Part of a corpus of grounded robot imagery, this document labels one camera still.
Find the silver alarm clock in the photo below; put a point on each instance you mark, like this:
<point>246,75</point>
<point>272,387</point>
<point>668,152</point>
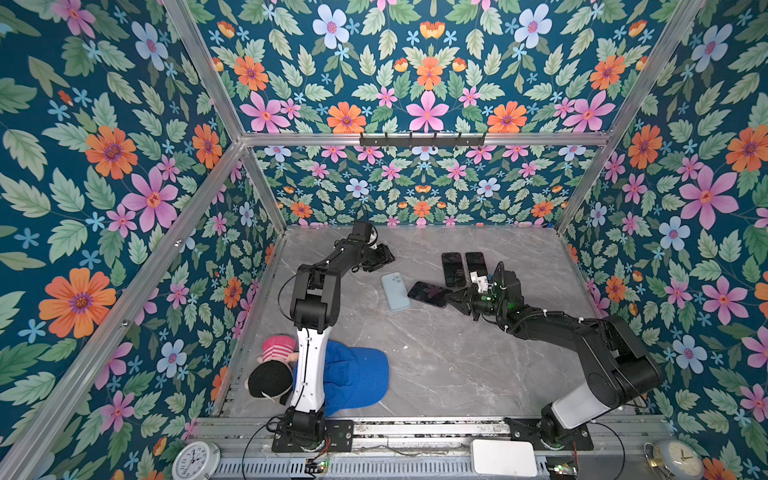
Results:
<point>673,459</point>

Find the blue-edged smartphone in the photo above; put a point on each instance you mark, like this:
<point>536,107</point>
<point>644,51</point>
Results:
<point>429,294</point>

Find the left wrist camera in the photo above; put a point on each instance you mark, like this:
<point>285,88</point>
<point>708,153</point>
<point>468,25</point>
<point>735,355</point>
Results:
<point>363,233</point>

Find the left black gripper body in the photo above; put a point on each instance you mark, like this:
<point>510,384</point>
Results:
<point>374,257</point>

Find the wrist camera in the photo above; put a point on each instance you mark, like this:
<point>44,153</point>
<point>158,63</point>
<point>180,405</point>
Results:
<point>480,281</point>
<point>363,233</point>

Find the black hook rail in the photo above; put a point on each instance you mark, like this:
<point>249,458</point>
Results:
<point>408,140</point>

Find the silver-edged smartphone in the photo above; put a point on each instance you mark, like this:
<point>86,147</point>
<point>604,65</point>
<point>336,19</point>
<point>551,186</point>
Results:
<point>453,270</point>

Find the blue baseball cap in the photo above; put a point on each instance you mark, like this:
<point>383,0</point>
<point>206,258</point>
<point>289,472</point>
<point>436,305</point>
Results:
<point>354,377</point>

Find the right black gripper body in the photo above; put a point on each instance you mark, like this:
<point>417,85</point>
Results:
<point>476,303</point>

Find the light blue phone case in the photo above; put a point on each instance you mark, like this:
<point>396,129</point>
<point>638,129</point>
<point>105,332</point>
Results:
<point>395,292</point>

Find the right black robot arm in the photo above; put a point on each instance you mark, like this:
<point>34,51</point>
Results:
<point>615,362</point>

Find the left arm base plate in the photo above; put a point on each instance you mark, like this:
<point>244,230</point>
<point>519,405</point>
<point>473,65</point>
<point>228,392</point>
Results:
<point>325,435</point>

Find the white wall clock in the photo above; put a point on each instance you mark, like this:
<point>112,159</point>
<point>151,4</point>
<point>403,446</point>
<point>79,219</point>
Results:
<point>198,460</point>

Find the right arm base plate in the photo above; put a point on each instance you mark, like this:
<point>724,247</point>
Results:
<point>547,434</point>

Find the pink-edged smartphone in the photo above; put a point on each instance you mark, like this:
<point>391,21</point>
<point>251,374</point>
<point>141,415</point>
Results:
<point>476,264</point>

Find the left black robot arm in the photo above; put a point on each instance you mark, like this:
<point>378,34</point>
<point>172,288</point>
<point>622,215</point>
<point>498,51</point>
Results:
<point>315,306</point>

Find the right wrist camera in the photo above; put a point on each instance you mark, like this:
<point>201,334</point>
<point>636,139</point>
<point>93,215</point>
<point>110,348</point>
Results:
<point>480,281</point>

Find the black plush toy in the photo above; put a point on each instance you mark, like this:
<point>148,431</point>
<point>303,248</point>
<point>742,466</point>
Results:
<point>273,377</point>

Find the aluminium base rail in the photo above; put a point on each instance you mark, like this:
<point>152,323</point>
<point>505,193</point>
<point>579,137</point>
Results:
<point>423,448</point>

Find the white rectangular box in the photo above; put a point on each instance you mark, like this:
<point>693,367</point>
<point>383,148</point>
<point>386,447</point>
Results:
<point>504,458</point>

